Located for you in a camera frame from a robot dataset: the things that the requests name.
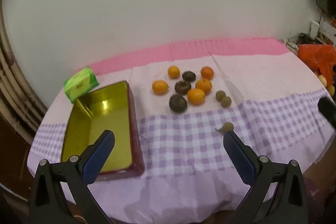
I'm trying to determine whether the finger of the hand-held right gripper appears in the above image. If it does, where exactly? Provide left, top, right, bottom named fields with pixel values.
left=318, top=96, right=336, bottom=131

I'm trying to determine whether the orange plastic bag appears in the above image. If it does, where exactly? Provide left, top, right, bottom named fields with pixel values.
left=299, top=44, right=336, bottom=85

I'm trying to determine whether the orange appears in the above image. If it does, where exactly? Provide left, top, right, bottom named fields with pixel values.
left=195, top=78, right=213, bottom=95
left=152, top=80, right=169, bottom=95
left=201, top=66, right=214, bottom=80
left=187, top=88, right=206, bottom=105
left=167, top=66, right=180, bottom=79

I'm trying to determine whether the beige patterned curtain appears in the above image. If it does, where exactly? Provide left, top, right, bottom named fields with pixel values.
left=0, top=0, right=48, bottom=138

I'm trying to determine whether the large dark brown round fruit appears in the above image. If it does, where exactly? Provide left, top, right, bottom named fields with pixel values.
left=169, top=94, right=188, bottom=113

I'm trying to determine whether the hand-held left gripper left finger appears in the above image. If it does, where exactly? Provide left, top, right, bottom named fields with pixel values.
left=29, top=130, right=116, bottom=224

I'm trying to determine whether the green tissue pack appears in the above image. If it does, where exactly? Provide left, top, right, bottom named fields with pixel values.
left=64, top=67, right=100, bottom=104

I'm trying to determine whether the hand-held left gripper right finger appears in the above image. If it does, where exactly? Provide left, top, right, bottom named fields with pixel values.
left=223, top=130, right=309, bottom=224

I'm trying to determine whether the small brown longan with stem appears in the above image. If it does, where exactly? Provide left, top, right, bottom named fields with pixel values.
left=215, top=122, right=234, bottom=134

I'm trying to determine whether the gold metal tin tray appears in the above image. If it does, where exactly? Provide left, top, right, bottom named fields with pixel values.
left=61, top=80, right=145, bottom=182

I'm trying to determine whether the white box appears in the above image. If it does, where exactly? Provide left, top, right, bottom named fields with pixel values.
left=310, top=21, right=320, bottom=38

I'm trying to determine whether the brown wooden door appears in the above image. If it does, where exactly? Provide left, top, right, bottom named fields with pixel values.
left=0, top=111, right=33, bottom=198

